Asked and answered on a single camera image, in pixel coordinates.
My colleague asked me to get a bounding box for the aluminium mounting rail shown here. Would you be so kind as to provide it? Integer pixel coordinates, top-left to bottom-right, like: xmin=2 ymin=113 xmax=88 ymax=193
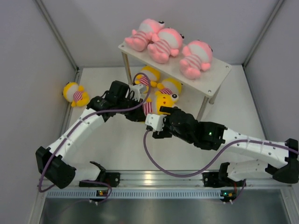
xmin=67 ymin=170 xmax=292 ymax=188

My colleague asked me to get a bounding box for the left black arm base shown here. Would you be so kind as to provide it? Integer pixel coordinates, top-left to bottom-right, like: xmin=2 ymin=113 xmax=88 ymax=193
xmin=79 ymin=172 xmax=121 ymax=187

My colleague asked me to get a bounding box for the grey slotted cable duct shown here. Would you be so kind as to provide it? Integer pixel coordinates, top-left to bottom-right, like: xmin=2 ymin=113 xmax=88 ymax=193
xmin=47 ymin=189 xmax=224 ymax=199

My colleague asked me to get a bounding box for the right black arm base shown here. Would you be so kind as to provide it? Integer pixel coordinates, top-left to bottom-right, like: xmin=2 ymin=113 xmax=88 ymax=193
xmin=202 ymin=172 xmax=234 ymax=188

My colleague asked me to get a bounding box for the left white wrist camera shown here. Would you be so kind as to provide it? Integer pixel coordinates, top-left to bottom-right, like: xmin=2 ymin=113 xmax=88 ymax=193
xmin=128 ymin=84 xmax=147 ymax=101

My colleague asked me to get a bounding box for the pink plush toy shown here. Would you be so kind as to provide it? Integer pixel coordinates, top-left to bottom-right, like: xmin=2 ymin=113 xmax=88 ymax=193
xmin=179 ymin=40 xmax=213 ymax=79
xmin=147 ymin=28 xmax=185 ymax=64
xmin=124 ymin=19 xmax=165 ymax=52

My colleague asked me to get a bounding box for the yellow plush toy wall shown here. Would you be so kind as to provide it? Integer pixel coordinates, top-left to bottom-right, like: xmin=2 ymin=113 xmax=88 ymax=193
xmin=63 ymin=82 xmax=90 ymax=107

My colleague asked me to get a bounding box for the white two-tier shelf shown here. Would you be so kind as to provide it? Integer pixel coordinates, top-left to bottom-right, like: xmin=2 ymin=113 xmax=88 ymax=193
xmin=118 ymin=42 xmax=232 ymax=121

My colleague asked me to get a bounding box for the yellow plush toy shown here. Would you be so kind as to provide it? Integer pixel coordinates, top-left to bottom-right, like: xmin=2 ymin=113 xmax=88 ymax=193
xmin=142 ymin=94 xmax=179 ymax=116
xmin=135 ymin=65 xmax=161 ymax=87
xmin=155 ymin=78 xmax=183 ymax=95

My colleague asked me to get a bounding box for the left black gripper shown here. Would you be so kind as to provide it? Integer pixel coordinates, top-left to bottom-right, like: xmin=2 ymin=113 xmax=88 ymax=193
xmin=116 ymin=96 xmax=146 ymax=122

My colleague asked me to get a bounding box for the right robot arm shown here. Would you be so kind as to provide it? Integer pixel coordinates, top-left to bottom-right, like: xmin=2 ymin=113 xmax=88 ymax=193
xmin=145 ymin=107 xmax=299 ymax=185

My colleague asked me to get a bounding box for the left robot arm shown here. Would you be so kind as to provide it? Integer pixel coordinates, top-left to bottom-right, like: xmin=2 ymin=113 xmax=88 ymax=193
xmin=36 ymin=81 xmax=146 ymax=189

